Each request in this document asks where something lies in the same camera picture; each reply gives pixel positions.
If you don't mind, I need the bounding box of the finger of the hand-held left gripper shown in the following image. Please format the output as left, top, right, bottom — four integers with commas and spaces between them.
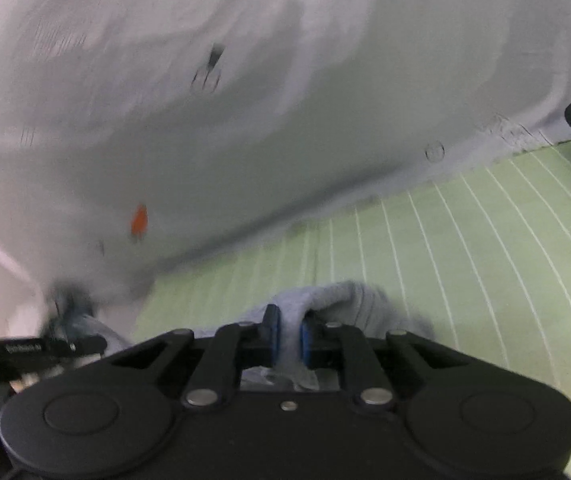
0, 335, 110, 362

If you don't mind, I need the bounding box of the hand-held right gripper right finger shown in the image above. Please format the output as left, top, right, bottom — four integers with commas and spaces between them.
299, 311, 473, 408

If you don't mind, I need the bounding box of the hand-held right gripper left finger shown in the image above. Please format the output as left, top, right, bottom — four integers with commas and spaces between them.
106, 304, 282, 408

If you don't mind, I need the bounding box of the grey hoodie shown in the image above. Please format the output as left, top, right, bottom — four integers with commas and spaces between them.
73, 282, 433, 396

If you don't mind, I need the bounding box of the green grid sheet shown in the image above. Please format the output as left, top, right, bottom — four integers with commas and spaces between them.
133, 142, 571, 480

